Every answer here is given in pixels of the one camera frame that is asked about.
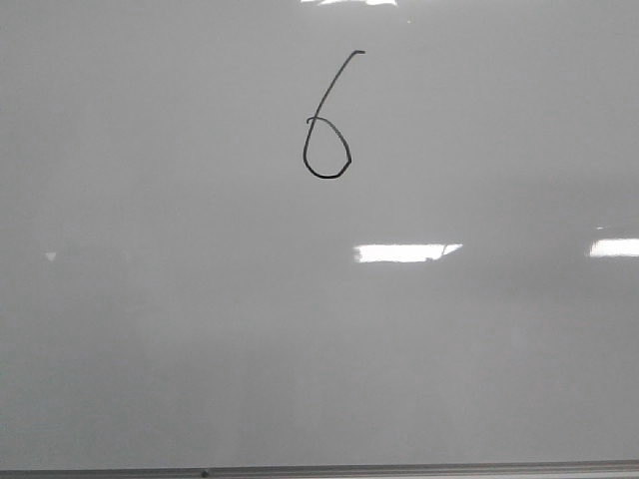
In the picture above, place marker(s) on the white glossy whiteboard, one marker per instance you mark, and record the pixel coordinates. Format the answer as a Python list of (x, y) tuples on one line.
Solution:
[(253, 233)]

